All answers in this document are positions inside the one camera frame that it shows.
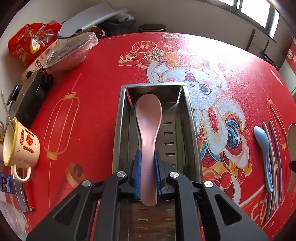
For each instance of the plastic wrapped bowl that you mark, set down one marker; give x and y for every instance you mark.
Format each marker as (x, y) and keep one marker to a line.
(69, 53)

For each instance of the silver metal tool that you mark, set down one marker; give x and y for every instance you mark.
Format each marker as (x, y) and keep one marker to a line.
(20, 197)

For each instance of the black air fryer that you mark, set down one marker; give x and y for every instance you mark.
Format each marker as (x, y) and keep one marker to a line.
(152, 28)

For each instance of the rolled grey sheet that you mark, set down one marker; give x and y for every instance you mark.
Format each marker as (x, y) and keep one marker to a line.
(92, 18)

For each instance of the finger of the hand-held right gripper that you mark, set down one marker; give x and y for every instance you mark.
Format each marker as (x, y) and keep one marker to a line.
(293, 166)

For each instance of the red snack bag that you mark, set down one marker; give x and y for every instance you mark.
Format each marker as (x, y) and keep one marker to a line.
(23, 44)

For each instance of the dark framed window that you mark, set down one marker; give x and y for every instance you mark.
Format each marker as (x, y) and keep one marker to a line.
(254, 9)

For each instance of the grey spoon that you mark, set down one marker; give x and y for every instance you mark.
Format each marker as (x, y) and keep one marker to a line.
(292, 136)

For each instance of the pink spoon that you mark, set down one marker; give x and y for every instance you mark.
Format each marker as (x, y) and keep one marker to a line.
(148, 120)

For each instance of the black metal rack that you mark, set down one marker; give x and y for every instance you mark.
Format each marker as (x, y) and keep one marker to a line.
(252, 38)

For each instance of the beige chopstick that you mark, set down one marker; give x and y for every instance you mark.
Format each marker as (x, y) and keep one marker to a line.
(273, 162)

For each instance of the printed cardboard box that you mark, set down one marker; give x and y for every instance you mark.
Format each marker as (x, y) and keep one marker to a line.
(34, 67)

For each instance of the green spoon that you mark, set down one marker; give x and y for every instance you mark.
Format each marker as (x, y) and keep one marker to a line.
(136, 129)

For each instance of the blue spoon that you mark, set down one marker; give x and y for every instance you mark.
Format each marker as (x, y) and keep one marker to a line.
(260, 136)

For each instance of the white plastic bag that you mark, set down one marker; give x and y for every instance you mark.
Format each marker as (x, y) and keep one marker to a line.
(123, 16)

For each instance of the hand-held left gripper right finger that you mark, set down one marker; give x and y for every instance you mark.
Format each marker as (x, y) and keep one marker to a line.
(158, 171)

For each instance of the red pen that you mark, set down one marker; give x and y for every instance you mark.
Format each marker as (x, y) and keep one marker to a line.
(31, 197)

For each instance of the metal spoon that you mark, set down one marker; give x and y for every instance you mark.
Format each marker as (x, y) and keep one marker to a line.
(5, 109)

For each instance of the black pot with lid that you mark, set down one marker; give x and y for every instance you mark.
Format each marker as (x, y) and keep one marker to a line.
(30, 102)

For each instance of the cream mug with yellow rim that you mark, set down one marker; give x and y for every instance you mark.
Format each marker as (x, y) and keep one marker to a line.
(25, 143)

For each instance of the clear glass dish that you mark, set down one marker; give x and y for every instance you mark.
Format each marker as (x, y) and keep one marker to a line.
(11, 217)

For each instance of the red printed table mat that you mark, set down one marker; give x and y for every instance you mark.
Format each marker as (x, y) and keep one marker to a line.
(92, 92)

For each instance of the blue packet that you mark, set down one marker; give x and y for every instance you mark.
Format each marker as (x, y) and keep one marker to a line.
(5, 182)

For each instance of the maroon yellow bag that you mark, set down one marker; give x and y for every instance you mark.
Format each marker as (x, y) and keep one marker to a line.
(98, 32)

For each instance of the metal utensil holder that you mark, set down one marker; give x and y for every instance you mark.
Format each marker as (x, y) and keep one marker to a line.
(180, 143)

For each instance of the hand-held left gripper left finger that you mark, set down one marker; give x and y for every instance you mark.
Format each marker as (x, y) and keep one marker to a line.
(138, 171)

